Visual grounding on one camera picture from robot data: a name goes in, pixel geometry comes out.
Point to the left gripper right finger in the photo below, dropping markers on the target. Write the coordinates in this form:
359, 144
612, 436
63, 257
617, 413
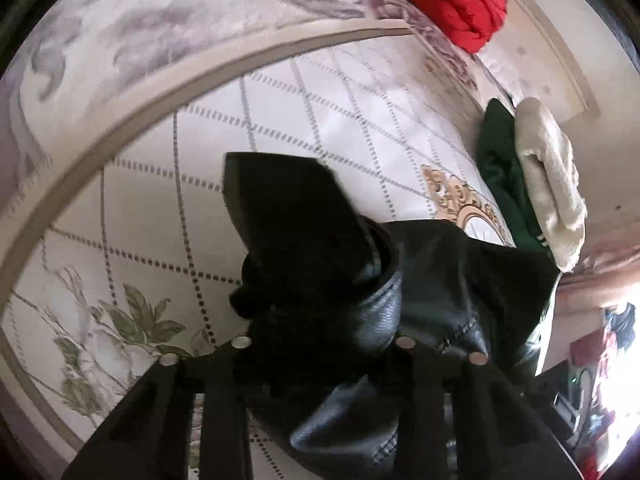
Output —
462, 419

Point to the clothes pile by window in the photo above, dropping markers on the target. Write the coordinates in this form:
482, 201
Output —
608, 376

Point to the floral bed sheet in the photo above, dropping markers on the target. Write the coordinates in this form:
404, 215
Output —
66, 56

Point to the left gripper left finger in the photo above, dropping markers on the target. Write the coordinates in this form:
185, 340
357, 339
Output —
148, 434

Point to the white patterned bed mat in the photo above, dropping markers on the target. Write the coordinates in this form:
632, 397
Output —
120, 246

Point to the black leather jacket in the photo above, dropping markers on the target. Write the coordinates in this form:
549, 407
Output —
326, 290

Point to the green and cream fleece garment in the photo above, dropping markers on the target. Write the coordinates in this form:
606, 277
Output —
527, 161

